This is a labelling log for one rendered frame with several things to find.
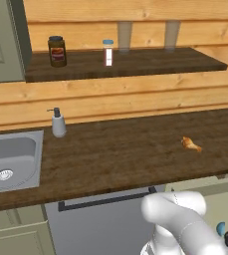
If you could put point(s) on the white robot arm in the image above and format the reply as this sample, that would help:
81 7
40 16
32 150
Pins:
182 220

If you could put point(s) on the olive green open drawer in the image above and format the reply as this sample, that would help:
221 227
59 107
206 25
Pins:
223 199

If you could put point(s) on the white soap dispenser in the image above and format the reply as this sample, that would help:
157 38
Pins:
58 124

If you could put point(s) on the white bottle with blue cap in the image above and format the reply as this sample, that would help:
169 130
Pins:
108 53

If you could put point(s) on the orange chicken drumstick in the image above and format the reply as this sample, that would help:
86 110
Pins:
191 144

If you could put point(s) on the dark brown jar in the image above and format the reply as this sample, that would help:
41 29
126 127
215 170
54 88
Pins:
57 52

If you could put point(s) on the grey dishwasher door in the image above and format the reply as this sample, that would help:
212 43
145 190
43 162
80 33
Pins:
99 225

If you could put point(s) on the grey metal sink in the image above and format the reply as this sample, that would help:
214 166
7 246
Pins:
11 161

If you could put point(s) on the olive green base cupboard door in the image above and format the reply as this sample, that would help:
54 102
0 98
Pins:
17 237

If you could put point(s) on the dark wooden wall shelf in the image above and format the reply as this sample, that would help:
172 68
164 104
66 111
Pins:
125 64

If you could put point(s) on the grey shelf bracket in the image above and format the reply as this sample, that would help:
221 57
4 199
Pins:
172 35
124 36

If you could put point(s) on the olive green wall cupboard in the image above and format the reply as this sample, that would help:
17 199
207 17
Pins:
4 40

